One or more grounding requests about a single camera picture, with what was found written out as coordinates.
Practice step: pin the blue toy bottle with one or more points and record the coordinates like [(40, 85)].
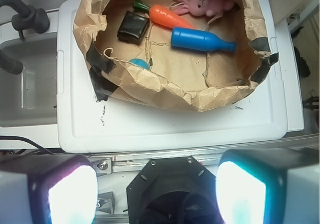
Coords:
[(199, 40)]

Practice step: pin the pink plush bunny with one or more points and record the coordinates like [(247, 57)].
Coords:
[(209, 8)]

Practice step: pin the aluminium frame rail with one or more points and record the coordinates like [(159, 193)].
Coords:
[(107, 163)]

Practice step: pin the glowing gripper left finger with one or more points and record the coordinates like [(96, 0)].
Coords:
[(47, 189)]

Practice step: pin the orange toy carrot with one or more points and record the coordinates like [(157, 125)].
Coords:
[(162, 15)]

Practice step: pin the grey sink basin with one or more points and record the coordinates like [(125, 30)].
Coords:
[(29, 98)]

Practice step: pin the white plastic bin lid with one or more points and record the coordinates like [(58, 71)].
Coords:
[(86, 125)]

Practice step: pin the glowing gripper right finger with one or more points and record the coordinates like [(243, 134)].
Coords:
[(269, 186)]

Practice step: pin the blue ball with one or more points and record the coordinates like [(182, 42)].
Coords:
[(140, 62)]

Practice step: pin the black octagonal mount plate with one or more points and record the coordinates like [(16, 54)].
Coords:
[(173, 191)]

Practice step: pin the brown paper bag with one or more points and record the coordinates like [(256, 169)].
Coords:
[(178, 79)]

